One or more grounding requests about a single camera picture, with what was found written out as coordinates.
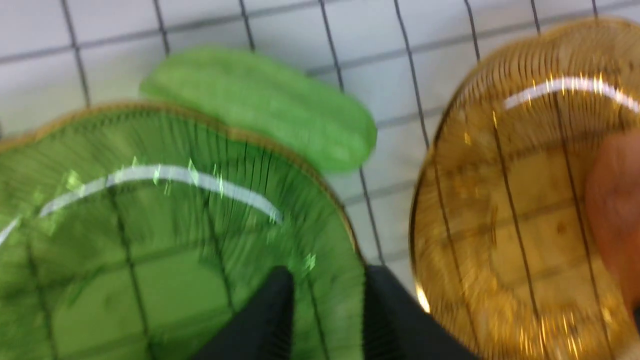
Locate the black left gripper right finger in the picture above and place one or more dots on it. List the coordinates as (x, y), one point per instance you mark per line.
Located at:
(395, 326)

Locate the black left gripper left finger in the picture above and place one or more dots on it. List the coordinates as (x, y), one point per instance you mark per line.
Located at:
(263, 329)

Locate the green toy cucumber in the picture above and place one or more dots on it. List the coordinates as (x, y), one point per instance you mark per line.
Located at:
(334, 131)

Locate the orange toy potato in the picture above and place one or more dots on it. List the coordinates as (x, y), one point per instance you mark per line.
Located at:
(612, 199)

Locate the amber ribbed plastic plate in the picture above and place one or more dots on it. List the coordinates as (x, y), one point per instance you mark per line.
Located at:
(502, 252)

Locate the green ribbed plastic plate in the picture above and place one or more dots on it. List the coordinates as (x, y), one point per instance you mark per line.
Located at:
(136, 231)

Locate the white grid table mat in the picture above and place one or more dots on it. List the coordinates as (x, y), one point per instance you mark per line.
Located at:
(402, 58)

